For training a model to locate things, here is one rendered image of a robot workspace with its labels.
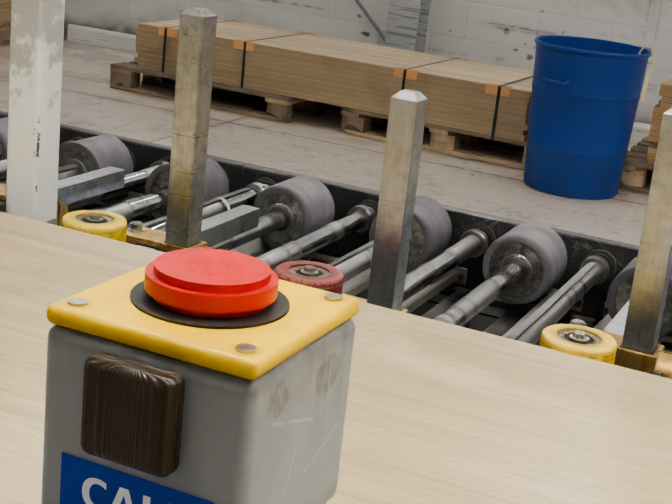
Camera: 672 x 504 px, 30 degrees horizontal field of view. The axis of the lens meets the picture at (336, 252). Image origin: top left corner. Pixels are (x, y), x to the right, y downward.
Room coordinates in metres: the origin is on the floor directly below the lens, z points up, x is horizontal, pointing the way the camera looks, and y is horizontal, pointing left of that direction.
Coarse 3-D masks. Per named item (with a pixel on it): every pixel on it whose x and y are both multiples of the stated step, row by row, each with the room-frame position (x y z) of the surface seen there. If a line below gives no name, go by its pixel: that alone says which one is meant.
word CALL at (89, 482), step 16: (64, 464) 0.33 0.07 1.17; (80, 464) 0.33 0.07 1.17; (96, 464) 0.33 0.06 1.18; (64, 480) 0.33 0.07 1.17; (80, 480) 0.33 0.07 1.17; (96, 480) 0.33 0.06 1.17; (112, 480) 0.33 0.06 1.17; (128, 480) 0.33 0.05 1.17; (144, 480) 0.32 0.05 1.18; (64, 496) 0.33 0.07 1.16; (80, 496) 0.33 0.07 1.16; (96, 496) 0.33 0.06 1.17; (112, 496) 0.33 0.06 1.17; (128, 496) 0.33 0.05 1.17; (144, 496) 0.32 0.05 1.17; (160, 496) 0.32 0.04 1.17; (176, 496) 0.32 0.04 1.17; (192, 496) 0.32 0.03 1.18
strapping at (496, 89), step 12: (168, 36) 7.21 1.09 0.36; (240, 48) 7.01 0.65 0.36; (252, 48) 6.97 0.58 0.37; (444, 60) 7.08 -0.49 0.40; (468, 60) 7.21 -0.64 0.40; (396, 72) 6.60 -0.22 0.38; (408, 72) 6.57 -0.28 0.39; (492, 84) 6.38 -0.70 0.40; (504, 84) 6.42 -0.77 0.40; (492, 132) 6.35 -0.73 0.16
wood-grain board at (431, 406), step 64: (0, 256) 1.33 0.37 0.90; (64, 256) 1.35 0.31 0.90; (128, 256) 1.38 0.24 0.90; (0, 320) 1.14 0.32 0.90; (384, 320) 1.25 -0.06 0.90; (0, 384) 0.99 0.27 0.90; (384, 384) 1.08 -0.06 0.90; (448, 384) 1.10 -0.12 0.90; (512, 384) 1.11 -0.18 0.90; (576, 384) 1.13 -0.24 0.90; (640, 384) 1.15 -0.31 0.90; (0, 448) 0.87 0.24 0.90; (384, 448) 0.94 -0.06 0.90; (448, 448) 0.96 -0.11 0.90; (512, 448) 0.97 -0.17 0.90; (576, 448) 0.98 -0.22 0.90; (640, 448) 1.00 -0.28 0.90
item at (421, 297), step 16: (128, 192) 2.25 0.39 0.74; (96, 208) 2.12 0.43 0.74; (256, 240) 2.03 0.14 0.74; (256, 256) 1.98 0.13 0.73; (368, 272) 1.92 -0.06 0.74; (448, 272) 1.97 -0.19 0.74; (464, 272) 1.98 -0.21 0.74; (352, 288) 1.84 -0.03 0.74; (432, 288) 1.88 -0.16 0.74; (416, 304) 1.82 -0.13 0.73; (576, 304) 1.90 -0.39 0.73; (608, 320) 1.81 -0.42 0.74
